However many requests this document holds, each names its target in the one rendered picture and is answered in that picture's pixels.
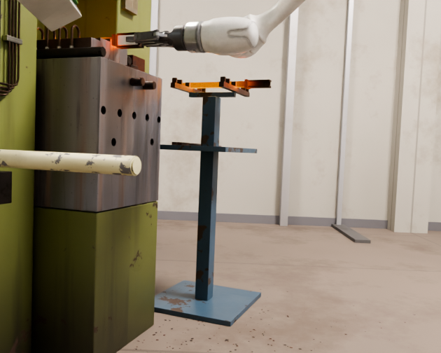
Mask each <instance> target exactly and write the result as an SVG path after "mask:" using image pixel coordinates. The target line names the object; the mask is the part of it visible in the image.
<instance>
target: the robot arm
mask: <svg viewBox="0 0 441 353"><path fill-rule="evenodd" d="M305 1H306V0H279V1H278V2H277V3H276V4H275V5H273V7H271V8H270V9H269V10H267V11H265V12H264V13H262V14H260V15H252V14H249V15H247V16H245V17H243V18H241V17H223V18H214V19H212V20H208V21H201V22H188V23H187V24H186V25H176V26H175V27H174V28H173V30H172V32H169V31H163V32H160V30H159V29H156V30H153V31H148V32H135V33H134V35H122V36H118V46H126V45H137V44H138V43H142V46H143V48H144V46H145V47H147V48H148V47H169V48H175V50H177V51H188V52H190V53H213V54H216V55H229V56H231V57H236V58H247V57H251V56H253V55H255V54H256V53H257V52H258V51H259V50H260V48H261V47H262V46H263V45H264V44H265V43H267V37H268V36H269V34H270V32H271V31H272V30H273V29H274V28H276V27H277V26H278V25H280V24H281V23H282V22H283V21H284V20H285V19H286V18H287V17H288V16H289V15H290V14H291V13H293V12H294V11H295V10H296V9H297V8H298V7H299V6H300V5H301V4H303V3H304V2H305Z"/></svg>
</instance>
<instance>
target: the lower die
mask: <svg viewBox="0 0 441 353"><path fill-rule="evenodd" d="M45 46H46V40H36V47H37V50H38V49H45ZM57 46H58V39H48V47H49V49H53V48H57ZM69 46H70V39H61V48H69ZM99 46H101V47H102V46H103V47H104V48H105V49H106V55H105V57H104V58H106V59H109V60H112V61H114V62H117V63H120V64H123V65H127V49H120V48H117V47H115V46H112V39H102V38H92V37H87V38H74V39H73V47H74V48H83V47H99Z"/></svg>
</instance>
